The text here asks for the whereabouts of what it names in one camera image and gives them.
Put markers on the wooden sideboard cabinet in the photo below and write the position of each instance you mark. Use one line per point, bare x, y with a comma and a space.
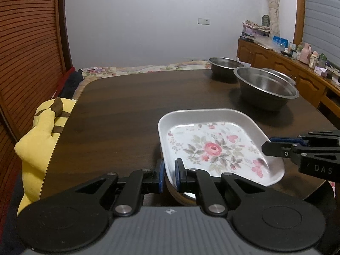
305, 77

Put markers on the pink thermos bottle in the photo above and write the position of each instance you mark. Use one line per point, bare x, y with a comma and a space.
306, 54

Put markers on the floral blanket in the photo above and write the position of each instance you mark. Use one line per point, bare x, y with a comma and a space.
132, 69

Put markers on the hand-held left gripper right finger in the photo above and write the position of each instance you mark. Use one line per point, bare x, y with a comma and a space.
178, 176

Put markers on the navy blue quilt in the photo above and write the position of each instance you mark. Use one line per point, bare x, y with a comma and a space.
70, 85

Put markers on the yellow plush toy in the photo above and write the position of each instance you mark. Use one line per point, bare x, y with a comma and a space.
39, 143

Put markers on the blue box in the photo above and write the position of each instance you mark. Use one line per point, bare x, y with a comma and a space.
281, 40

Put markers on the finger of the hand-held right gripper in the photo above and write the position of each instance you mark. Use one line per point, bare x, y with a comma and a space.
287, 139
276, 148

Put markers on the red cloth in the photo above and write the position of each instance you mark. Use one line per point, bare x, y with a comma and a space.
62, 82

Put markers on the dark flat box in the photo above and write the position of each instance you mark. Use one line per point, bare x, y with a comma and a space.
247, 38

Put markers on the white wall switch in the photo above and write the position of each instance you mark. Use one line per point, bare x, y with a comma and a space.
203, 21

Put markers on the wooden window frame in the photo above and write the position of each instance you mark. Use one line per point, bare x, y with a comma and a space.
299, 10

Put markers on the white floral square plate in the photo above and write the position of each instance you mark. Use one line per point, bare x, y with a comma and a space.
175, 198
212, 148

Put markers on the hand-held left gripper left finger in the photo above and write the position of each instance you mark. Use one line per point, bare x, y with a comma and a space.
161, 176

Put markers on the white tissue box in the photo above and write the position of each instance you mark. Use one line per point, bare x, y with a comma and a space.
321, 71

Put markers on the beige tied curtain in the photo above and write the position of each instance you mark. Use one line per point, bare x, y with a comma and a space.
273, 8

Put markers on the large stainless steel bowl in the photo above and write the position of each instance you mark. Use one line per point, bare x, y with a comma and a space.
265, 85

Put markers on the small stainless steel bowl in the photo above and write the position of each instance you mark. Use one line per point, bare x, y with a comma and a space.
225, 70
287, 76

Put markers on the clear plastic bag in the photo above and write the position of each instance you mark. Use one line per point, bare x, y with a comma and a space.
265, 43

